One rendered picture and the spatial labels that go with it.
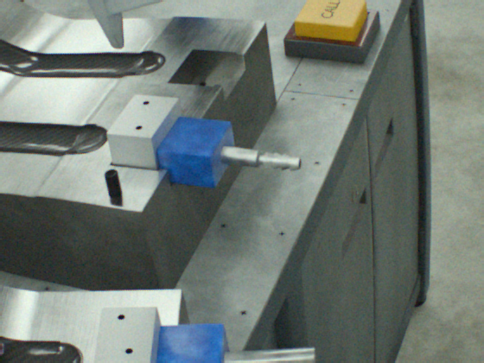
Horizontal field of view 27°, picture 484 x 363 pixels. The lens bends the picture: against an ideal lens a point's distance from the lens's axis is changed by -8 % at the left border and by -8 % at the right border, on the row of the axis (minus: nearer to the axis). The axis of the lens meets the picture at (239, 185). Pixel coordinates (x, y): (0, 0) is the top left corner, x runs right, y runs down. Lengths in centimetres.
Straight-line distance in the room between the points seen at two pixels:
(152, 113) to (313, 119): 22
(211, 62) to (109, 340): 32
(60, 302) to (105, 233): 7
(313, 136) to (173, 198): 19
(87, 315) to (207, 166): 13
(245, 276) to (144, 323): 16
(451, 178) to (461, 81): 38
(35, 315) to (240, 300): 16
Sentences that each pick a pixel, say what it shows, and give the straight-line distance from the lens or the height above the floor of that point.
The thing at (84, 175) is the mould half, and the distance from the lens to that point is 75.
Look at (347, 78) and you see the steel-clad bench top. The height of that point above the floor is 80.
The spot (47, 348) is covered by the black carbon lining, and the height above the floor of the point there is 85.
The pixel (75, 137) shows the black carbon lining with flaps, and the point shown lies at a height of 88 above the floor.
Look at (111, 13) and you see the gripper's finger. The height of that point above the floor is 103.
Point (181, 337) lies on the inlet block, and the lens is 64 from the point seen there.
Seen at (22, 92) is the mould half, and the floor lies 88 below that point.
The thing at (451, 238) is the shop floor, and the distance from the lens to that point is 201.
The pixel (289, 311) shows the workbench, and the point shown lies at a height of 62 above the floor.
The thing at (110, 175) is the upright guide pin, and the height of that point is 91.
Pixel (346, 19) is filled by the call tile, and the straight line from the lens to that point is 100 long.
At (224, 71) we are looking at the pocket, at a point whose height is 87.
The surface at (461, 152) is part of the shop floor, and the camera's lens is 223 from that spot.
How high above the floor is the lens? 132
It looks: 37 degrees down
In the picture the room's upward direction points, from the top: 8 degrees counter-clockwise
